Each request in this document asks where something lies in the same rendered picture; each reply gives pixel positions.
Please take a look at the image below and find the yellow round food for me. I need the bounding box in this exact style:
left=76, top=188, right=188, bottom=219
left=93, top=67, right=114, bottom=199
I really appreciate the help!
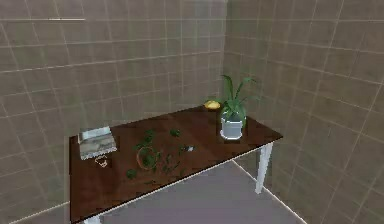
left=203, top=99, right=222, bottom=111

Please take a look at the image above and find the dark brown wooden table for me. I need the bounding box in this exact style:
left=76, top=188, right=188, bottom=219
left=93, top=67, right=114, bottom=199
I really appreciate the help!
left=68, top=105, right=284, bottom=224

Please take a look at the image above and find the green plant in white pot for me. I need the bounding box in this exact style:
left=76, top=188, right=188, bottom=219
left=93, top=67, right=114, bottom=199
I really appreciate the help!
left=218, top=74, right=260, bottom=141

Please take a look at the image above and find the small pale ring object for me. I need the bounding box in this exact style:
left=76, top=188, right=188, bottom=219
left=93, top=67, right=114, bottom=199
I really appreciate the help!
left=94, top=155, right=109, bottom=168

